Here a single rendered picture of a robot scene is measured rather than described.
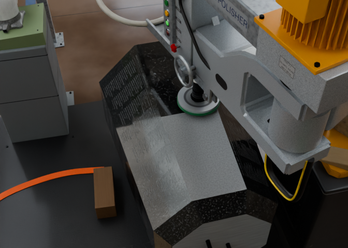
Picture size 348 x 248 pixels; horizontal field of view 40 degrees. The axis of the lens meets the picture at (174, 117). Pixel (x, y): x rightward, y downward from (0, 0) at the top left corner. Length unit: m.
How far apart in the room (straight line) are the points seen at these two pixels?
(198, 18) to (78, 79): 2.08
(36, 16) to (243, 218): 1.75
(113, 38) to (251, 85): 2.62
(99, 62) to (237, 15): 2.52
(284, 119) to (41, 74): 1.83
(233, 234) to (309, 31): 1.18
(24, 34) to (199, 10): 1.30
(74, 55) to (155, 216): 2.22
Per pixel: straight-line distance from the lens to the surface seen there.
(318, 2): 1.22
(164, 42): 2.39
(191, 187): 2.09
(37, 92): 3.16
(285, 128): 1.62
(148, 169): 2.30
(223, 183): 2.11
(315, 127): 1.61
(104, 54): 4.07
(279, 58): 1.43
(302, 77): 1.38
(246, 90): 1.74
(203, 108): 2.33
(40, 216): 3.08
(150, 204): 2.23
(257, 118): 1.79
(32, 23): 2.99
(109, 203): 2.90
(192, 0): 1.87
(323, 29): 1.31
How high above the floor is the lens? 2.54
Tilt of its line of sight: 47 degrees down
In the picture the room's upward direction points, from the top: 1 degrees counter-clockwise
